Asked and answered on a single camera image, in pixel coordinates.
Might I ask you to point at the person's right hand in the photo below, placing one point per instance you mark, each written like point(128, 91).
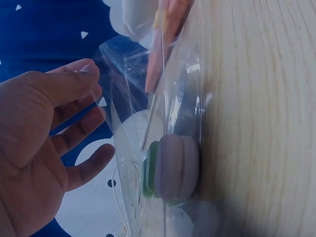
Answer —
point(133, 23)

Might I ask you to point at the person's left hand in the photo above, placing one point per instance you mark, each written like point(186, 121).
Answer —
point(27, 138)

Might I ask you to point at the person's right fingers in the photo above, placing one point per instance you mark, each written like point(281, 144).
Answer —
point(134, 26)

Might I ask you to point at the orange pink piece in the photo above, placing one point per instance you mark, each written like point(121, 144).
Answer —
point(155, 74)

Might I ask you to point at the clear plastic bag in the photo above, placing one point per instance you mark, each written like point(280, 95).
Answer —
point(177, 103)

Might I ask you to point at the purple macaron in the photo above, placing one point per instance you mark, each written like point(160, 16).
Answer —
point(176, 165)

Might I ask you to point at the green macaron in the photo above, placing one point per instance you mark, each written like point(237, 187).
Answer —
point(149, 172)

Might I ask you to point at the white macaron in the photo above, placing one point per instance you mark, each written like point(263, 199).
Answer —
point(172, 219)

